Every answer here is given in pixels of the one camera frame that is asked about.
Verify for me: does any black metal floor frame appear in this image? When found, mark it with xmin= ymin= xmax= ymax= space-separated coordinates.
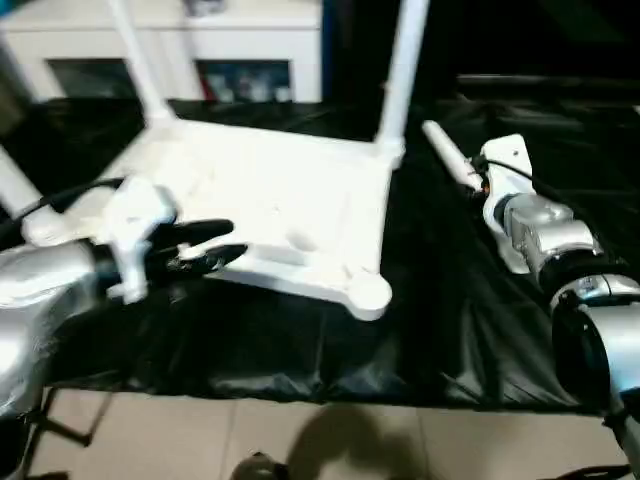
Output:
xmin=18 ymin=395 xmax=98 ymax=453

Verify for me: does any small dark grey object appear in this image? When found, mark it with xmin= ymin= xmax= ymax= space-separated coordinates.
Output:
xmin=184 ymin=0 xmax=228 ymax=17

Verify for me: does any black work mat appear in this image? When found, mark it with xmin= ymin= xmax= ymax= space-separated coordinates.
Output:
xmin=0 ymin=95 xmax=640 ymax=413

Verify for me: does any black flat screen panel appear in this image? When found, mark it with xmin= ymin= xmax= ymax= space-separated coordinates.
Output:
xmin=455 ymin=74 xmax=640 ymax=99

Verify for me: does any blue vertical panel edge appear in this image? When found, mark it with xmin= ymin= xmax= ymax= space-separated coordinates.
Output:
xmin=319 ymin=0 xmax=338 ymax=105

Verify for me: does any white glass-door cabinet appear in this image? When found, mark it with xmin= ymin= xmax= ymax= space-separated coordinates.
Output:
xmin=0 ymin=0 xmax=327 ymax=107

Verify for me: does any grey left robot leg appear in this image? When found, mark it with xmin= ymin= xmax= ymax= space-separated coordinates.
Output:
xmin=230 ymin=455 xmax=293 ymax=480

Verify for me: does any black floor cable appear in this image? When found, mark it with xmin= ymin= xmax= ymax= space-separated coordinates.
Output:
xmin=558 ymin=464 xmax=633 ymax=480

